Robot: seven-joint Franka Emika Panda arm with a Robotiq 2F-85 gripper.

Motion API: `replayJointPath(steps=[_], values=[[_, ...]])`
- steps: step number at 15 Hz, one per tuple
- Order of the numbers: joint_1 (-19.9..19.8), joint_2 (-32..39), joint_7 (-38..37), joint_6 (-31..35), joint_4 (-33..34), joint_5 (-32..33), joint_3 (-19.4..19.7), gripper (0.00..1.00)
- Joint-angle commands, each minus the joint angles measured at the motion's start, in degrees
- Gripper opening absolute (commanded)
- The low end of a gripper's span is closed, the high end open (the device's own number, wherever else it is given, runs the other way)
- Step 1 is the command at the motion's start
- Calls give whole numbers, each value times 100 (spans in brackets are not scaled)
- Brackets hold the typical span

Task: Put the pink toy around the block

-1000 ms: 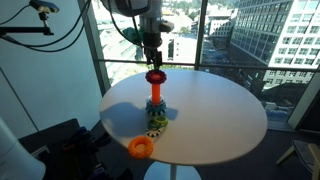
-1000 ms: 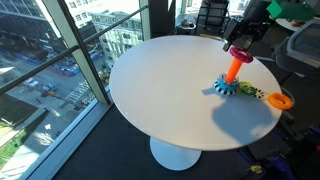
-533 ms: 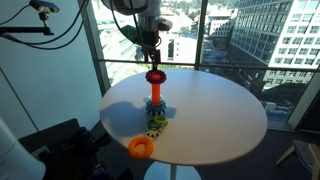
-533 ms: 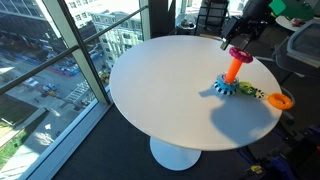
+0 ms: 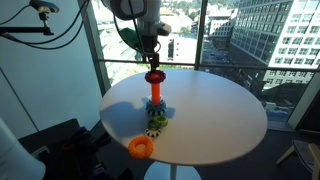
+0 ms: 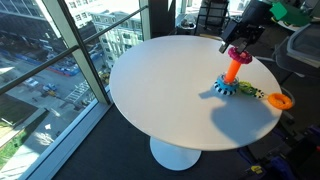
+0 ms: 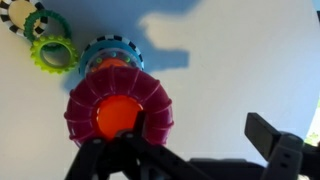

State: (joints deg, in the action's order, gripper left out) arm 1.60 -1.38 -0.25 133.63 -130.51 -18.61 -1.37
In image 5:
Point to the black equipment box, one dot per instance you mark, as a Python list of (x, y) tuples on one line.
[(50, 135)]

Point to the grey window pillar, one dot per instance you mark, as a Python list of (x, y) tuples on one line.
[(95, 50)]

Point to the black camera boom mount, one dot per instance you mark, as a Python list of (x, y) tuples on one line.
[(30, 30)]

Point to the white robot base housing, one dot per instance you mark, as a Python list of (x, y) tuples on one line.
[(16, 156)]

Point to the dark tool clutter pile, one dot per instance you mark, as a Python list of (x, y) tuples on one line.
[(80, 156)]

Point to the orange cylindrical peg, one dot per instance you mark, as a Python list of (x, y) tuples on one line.
[(155, 93)]

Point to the white table pedestal base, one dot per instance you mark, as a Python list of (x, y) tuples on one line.
[(160, 173)]

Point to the dark horizontal window rail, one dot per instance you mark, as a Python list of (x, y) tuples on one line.
[(233, 66)]

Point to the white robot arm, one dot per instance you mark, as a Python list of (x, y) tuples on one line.
[(140, 13)]

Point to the grey exterior camera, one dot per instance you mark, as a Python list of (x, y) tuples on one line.
[(44, 6)]

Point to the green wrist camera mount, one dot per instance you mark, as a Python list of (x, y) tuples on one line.
[(130, 38)]

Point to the dark vertical window mullion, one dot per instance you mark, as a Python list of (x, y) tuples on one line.
[(201, 33)]

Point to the light wooden chair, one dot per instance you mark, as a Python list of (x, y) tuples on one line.
[(306, 155)]

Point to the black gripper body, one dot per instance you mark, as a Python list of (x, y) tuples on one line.
[(150, 45)]

